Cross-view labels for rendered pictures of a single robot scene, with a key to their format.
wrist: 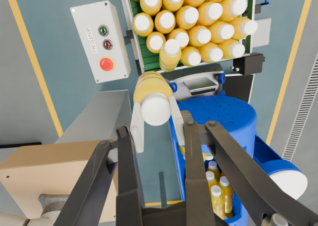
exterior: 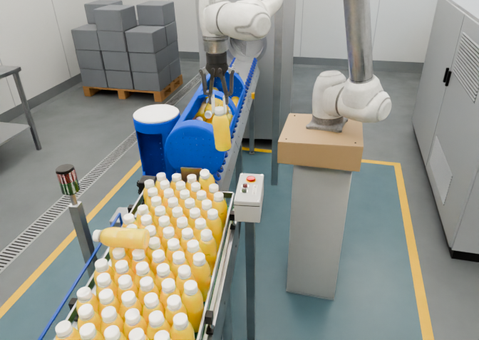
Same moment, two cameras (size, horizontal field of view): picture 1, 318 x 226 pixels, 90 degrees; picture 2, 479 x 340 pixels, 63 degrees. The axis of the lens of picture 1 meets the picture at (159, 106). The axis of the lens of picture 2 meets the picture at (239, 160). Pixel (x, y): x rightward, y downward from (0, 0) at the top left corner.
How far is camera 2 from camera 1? 1.37 m
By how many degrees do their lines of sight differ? 36
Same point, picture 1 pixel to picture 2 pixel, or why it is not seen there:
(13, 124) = not seen: outside the picture
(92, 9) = (245, 199)
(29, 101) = (457, 316)
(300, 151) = (82, 170)
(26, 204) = (356, 129)
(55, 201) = (328, 125)
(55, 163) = (316, 144)
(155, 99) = (217, 110)
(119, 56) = (241, 181)
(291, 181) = (145, 116)
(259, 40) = (125, 210)
